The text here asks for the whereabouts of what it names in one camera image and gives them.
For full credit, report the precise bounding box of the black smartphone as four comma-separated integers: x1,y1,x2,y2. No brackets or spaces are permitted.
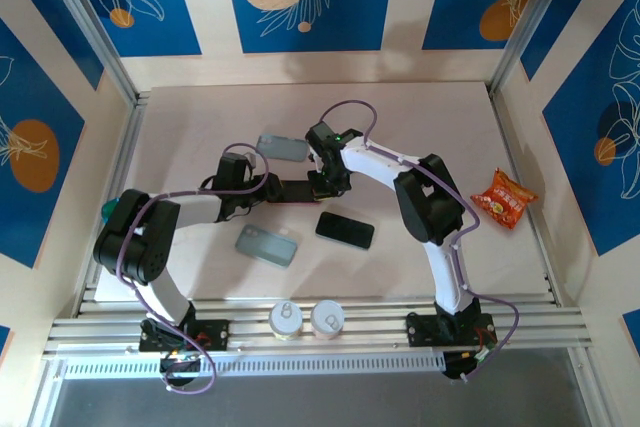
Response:
314,210,376,251
292,179,317,203

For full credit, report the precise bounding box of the grey translucent phone case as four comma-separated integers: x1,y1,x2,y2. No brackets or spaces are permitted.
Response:
255,133,308,163

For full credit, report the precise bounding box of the teal translucent phone case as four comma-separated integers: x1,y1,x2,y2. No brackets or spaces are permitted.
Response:
234,224,300,268

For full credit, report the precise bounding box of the tin can pink label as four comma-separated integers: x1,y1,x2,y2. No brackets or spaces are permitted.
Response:
309,299,346,341

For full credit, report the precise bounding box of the tin can yellow label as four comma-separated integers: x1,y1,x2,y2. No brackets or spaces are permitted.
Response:
269,300,304,341

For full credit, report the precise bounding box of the orange snack bag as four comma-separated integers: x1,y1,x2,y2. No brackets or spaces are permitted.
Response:
470,167,540,232

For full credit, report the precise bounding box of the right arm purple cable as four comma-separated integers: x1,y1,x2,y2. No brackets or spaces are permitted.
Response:
317,99,521,384

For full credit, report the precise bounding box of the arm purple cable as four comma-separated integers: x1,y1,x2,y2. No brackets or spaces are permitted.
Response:
317,99,521,384
115,143,274,397

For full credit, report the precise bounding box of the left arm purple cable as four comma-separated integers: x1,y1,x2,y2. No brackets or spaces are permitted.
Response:
115,143,274,397

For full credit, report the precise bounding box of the aluminium side rail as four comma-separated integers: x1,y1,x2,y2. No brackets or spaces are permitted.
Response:
74,90,152,319

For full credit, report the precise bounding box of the aluminium rail base frame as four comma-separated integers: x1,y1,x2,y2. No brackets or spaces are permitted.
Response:
42,296,596,362

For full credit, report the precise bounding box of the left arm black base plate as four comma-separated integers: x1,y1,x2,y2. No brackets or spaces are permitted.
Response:
138,319,231,353

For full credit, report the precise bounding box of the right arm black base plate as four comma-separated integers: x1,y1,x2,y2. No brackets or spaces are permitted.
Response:
405,313,497,348

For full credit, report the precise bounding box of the white slotted cable duct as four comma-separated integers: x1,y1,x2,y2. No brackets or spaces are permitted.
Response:
62,352,447,381

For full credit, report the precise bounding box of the aluminium frame post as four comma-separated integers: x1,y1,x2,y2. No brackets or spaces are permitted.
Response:
37,0,140,104
488,0,586,97

